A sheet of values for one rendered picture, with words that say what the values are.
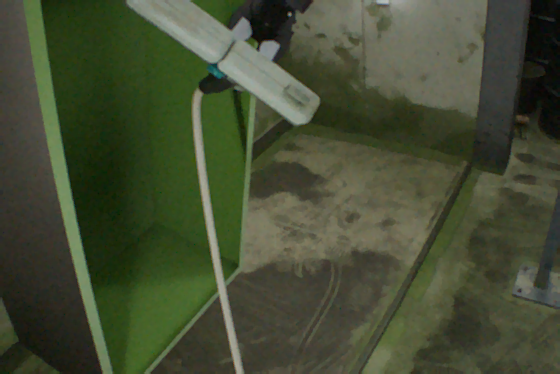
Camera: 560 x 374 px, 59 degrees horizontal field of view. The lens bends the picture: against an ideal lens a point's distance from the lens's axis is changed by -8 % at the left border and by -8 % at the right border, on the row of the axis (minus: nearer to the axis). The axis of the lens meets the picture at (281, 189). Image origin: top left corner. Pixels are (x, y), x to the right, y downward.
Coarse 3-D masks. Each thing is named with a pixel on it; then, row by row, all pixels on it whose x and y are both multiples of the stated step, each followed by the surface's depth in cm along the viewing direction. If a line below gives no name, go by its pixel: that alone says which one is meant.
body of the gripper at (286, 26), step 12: (264, 0) 77; (276, 0) 77; (252, 12) 76; (264, 12) 77; (276, 12) 77; (288, 12) 78; (252, 24) 77; (264, 24) 77; (276, 24) 78; (288, 24) 78; (252, 36) 83; (264, 36) 81
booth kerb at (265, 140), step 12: (264, 132) 301; (276, 132) 312; (264, 144) 304; (252, 156) 295; (12, 348) 180; (24, 348) 185; (0, 360) 176; (12, 360) 181; (24, 360) 186; (0, 372) 177; (12, 372) 182
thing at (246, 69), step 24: (144, 0) 65; (168, 0) 67; (168, 24) 67; (192, 24) 68; (216, 24) 70; (192, 48) 71; (216, 48) 70; (240, 48) 71; (240, 72) 71; (264, 72) 73; (264, 96) 74; (288, 96) 74; (312, 96) 76; (288, 120) 79
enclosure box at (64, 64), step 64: (0, 0) 61; (64, 0) 105; (192, 0) 121; (0, 64) 68; (64, 64) 113; (128, 64) 133; (192, 64) 131; (0, 128) 77; (64, 128) 121; (128, 128) 143; (192, 128) 143; (0, 192) 89; (64, 192) 79; (128, 192) 155; (192, 192) 157; (0, 256) 106; (64, 256) 88; (128, 256) 162; (192, 256) 165; (64, 320) 105; (128, 320) 144; (192, 320) 144
